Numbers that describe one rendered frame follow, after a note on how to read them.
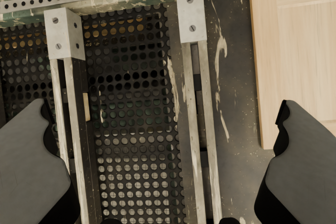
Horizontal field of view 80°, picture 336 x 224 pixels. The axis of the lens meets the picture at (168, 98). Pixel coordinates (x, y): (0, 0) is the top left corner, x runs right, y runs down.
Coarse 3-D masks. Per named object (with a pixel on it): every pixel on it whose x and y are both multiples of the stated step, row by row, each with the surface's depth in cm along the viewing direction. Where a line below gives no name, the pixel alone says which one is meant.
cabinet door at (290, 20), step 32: (256, 0) 50; (288, 0) 49; (320, 0) 48; (256, 32) 50; (288, 32) 49; (320, 32) 49; (256, 64) 51; (288, 64) 50; (320, 64) 49; (288, 96) 50; (320, 96) 49
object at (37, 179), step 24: (24, 120) 9; (48, 120) 10; (0, 144) 8; (24, 144) 8; (48, 144) 8; (0, 168) 7; (24, 168) 7; (48, 168) 7; (0, 192) 6; (24, 192) 6; (48, 192) 6; (72, 192) 6; (0, 216) 5; (24, 216) 5; (48, 216) 6; (72, 216) 7
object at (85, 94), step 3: (84, 93) 56; (84, 96) 56; (84, 99) 56; (87, 99) 58; (84, 102) 56; (87, 102) 58; (84, 105) 56; (87, 105) 57; (84, 108) 56; (87, 108) 57; (87, 111) 57; (87, 114) 57; (87, 117) 57; (87, 120) 57
